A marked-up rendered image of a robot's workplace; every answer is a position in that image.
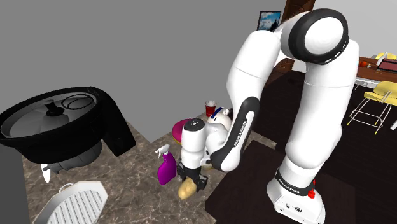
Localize white knife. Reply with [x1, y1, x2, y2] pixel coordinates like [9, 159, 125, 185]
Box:
[39, 163, 52, 184]

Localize yellow chair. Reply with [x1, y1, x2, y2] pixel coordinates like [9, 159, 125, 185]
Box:
[374, 52, 397, 61]
[347, 81, 397, 136]

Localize tan potato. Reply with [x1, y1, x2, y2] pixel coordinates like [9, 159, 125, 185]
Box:
[178, 180, 199, 200]

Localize framed wall picture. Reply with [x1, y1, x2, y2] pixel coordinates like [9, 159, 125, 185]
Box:
[256, 10, 282, 32]

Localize purple spray bottle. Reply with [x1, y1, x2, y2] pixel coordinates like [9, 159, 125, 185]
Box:
[155, 144, 178, 186]

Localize large black round appliance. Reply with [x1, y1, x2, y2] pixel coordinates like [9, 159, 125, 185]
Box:
[0, 85, 137, 174]

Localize brown wooden table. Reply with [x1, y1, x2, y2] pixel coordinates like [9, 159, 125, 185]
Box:
[353, 56, 397, 92]

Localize white ridged octagonal plate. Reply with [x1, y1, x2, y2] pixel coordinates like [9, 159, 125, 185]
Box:
[32, 180, 109, 224]

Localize white round jug blue stripe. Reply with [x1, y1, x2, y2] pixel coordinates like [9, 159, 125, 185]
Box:
[206, 106, 234, 132]

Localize red cup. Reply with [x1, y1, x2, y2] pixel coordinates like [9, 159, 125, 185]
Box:
[204, 100, 217, 118]

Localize magenta round bowl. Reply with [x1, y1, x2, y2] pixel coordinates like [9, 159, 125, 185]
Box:
[171, 118, 193, 145]

